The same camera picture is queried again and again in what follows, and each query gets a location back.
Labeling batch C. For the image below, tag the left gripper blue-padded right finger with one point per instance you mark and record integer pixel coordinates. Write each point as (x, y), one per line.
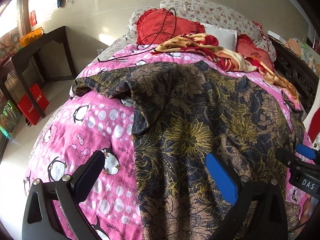
(269, 219)

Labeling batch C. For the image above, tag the white floral quilt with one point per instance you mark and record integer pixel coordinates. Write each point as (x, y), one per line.
(222, 17)

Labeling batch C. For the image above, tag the red heart pillow right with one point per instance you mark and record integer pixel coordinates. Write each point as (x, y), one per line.
(245, 46)

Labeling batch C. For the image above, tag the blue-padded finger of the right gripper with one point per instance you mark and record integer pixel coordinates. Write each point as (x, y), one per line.
(307, 152)

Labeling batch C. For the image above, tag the red heart pillow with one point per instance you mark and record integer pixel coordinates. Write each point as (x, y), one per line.
(158, 25)
(245, 46)

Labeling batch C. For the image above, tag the red heart pillow left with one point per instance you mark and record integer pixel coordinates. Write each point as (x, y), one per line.
(158, 25)

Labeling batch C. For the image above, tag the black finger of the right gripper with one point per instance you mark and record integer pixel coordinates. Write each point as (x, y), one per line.
(286, 158)

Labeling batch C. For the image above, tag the white pillow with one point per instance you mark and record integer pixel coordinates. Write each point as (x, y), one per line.
(227, 38)

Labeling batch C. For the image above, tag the orange plastic basket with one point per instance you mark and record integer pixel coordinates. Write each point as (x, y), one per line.
(31, 37)

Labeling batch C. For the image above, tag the dark floral patterned garment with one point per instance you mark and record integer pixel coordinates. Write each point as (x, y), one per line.
(182, 112)

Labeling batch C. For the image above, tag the red gold floral blanket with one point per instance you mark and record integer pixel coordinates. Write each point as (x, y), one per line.
(229, 61)

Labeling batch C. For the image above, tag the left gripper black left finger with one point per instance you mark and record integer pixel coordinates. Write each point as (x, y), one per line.
(40, 219)

